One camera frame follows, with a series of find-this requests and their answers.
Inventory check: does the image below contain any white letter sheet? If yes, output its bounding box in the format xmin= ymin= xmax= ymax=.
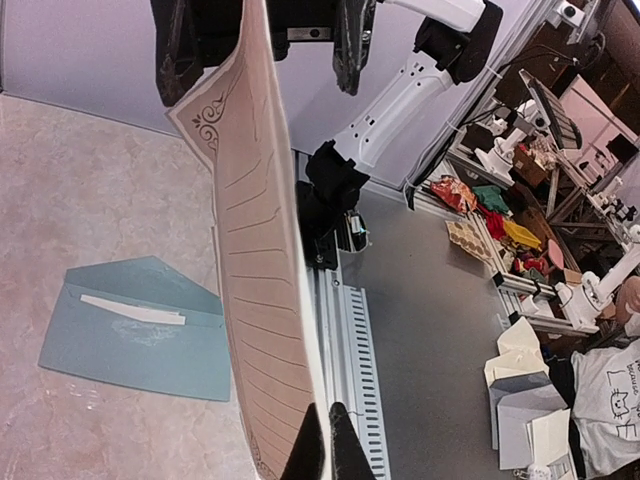
xmin=167 ymin=0 xmax=326 ymax=480
xmin=80 ymin=294 xmax=186 ymax=326

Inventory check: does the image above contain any teal blue envelope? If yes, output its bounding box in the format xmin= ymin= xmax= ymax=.
xmin=38 ymin=256 xmax=231 ymax=402

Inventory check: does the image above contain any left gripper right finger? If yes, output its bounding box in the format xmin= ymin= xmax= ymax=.
xmin=329 ymin=402 xmax=375 ymax=480

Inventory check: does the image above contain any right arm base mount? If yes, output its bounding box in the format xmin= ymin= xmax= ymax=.
xmin=296 ymin=140 xmax=370 ymax=270

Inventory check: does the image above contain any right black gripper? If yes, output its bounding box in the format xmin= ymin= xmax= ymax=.
xmin=150 ymin=0 xmax=375 ymax=106

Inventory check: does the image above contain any grey t-shirt with print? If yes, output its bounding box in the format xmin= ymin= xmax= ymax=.
xmin=571 ymin=341 xmax=639 ymax=479

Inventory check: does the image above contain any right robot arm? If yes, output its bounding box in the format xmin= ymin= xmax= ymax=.
xmin=151 ymin=1 xmax=503 ymax=171

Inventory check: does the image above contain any front aluminium rail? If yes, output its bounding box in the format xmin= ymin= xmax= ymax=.
xmin=294 ymin=149 xmax=394 ymax=480

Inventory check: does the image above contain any colourful clutter pile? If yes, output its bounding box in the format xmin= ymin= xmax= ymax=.
xmin=428 ymin=175 xmax=582 ymax=285

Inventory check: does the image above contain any white paper boxes pile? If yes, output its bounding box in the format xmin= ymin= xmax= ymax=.
xmin=484 ymin=317 xmax=573 ymax=479

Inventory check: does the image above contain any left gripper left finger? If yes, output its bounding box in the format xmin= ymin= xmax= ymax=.
xmin=282 ymin=403 xmax=330 ymax=480

